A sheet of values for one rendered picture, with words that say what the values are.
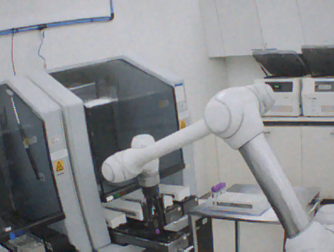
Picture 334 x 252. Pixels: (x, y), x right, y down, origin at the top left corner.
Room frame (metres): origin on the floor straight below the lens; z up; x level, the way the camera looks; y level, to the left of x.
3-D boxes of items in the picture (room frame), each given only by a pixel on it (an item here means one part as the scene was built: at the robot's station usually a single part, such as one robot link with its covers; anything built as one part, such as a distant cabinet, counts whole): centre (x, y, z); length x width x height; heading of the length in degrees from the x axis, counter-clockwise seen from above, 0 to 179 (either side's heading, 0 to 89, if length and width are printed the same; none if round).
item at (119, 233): (1.86, 0.26, 0.78); 0.73 x 0.14 x 0.09; 50
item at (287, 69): (4.00, -1.23, 1.22); 0.62 x 0.56 x 0.64; 138
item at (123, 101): (2.21, 0.32, 1.28); 0.61 x 0.51 x 0.63; 140
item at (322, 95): (3.63, -1.68, 1.24); 0.62 x 0.56 x 0.69; 140
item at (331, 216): (1.26, -0.58, 0.87); 0.18 x 0.16 x 0.22; 142
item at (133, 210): (2.06, 0.26, 0.83); 0.30 x 0.10 x 0.06; 50
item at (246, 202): (1.88, -0.29, 0.85); 0.30 x 0.10 x 0.06; 47
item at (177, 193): (2.29, 0.06, 0.83); 0.30 x 0.10 x 0.06; 50
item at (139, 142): (1.75, 0.11, 1.19); 0.13 x 0.11 x 0.16; 142
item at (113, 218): (1.97, 0.40, 0.83); 0.30 x 0.10 x 0.06; 50
